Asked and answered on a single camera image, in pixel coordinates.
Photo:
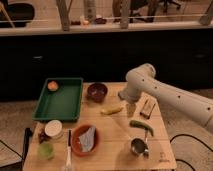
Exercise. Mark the grey folded cloth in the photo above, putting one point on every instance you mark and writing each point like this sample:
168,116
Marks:
87,139

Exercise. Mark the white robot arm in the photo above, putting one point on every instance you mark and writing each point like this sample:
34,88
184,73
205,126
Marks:
142,79

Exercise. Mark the green cucumber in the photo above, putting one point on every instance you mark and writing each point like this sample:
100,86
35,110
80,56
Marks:
142,125

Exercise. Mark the orange plate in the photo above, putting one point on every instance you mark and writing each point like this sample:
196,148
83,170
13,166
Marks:
76,146

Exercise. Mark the metal measuring cup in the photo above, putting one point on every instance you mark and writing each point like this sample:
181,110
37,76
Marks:
138,146

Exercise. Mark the orange fruit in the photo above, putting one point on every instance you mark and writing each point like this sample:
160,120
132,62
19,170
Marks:
52,86

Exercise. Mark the green cup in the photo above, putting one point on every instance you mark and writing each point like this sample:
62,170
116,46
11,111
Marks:
45,151

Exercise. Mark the dark red bowl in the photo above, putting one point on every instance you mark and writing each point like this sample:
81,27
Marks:
97,92

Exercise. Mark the yellow banana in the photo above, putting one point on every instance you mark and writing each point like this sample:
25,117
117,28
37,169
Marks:
111,110

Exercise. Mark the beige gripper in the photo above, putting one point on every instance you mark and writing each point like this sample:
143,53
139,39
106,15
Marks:
130,108

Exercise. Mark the metal fork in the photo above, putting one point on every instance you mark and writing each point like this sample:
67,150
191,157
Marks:
146,152

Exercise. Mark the green plastic tray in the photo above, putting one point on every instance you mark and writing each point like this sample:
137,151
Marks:
63,104

